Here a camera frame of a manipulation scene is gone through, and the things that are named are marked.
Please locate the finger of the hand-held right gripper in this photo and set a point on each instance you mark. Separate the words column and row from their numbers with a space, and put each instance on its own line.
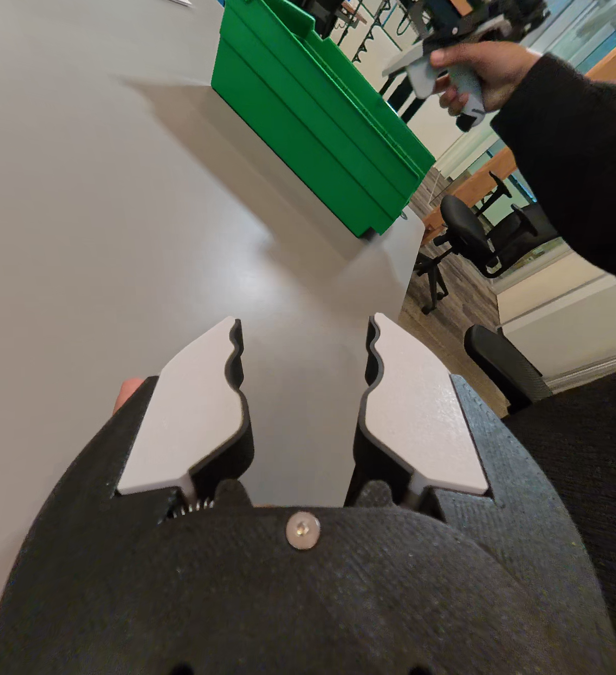
column 405, row 60

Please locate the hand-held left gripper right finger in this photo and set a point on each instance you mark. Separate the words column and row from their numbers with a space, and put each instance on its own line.
column 424, row 422

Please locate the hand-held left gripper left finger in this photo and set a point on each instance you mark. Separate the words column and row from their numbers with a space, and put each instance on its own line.
column 186, row 422

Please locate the green plastic bin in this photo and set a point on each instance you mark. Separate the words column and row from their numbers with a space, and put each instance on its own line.
column 313, row 121

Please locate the person's right forearm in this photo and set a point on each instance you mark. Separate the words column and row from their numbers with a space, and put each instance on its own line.
column 582, row 168

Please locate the black standing desk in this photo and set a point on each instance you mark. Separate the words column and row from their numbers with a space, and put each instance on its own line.
column 402, row 95

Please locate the grey desk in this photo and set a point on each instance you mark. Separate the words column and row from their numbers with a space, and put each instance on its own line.
column 102, row 211

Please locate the person's right hand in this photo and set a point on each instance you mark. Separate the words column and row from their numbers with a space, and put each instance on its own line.
column 503, row 66

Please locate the person's left hand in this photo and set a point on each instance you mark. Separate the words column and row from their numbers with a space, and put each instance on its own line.
column 126, row 395

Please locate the black chair armrest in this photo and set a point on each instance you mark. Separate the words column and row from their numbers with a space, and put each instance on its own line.
column 503, row 364

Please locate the wooden beam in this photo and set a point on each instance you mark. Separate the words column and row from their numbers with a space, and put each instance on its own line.
column 476, row 184

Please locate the white metal cabinet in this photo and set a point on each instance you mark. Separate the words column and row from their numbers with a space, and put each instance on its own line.
column 566, row 316

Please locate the black office chair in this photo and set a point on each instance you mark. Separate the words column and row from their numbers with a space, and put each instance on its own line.
column 466, row 232

